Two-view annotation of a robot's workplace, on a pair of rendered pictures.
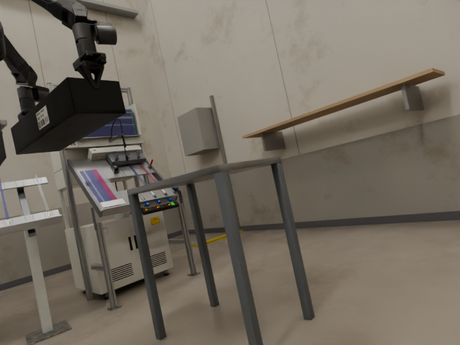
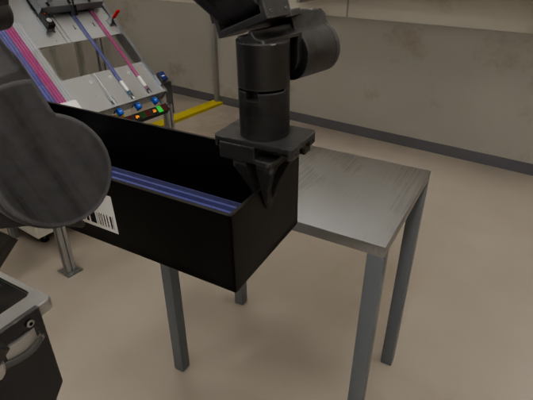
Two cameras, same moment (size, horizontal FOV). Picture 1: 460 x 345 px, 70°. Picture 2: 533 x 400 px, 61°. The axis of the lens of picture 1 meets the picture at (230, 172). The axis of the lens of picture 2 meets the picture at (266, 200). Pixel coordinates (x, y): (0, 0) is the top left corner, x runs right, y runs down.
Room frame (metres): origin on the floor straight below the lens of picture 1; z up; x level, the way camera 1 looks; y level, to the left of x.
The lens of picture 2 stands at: (0.53, 0.46, 1.39)
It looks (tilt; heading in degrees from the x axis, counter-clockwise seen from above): 30 degrees down; 348
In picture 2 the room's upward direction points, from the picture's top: straight up
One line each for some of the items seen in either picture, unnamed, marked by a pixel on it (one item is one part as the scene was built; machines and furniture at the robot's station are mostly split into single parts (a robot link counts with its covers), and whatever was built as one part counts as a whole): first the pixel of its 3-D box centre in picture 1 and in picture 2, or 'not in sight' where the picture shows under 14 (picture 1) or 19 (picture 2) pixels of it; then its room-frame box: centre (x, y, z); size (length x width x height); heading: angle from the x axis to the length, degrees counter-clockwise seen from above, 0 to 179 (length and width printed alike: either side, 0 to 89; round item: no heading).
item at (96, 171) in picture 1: (122, 215); (59, 105); (3.01, 1.05, 0.65); 1.01 x 0.73 x 1.29; 43
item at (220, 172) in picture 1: (216, 250); (287, 280); (1.68, 0.15, 0.40); 0.70 x 0.45 x 0.80; 48
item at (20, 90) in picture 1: (27, 94); not in sight; (1.39, 0.79, 1.28); 0.07 x 0.06 x 0.07; 155
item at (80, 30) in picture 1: (85, 34); (267, 61); (1.02, 0.36, 1.28); 0.07 x 0.06 x 0.07; 123
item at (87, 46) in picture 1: (87, 53); (264, 117); (1.02, 0.36, 1.21); 0.10 x 0.07 x 0.07; 49
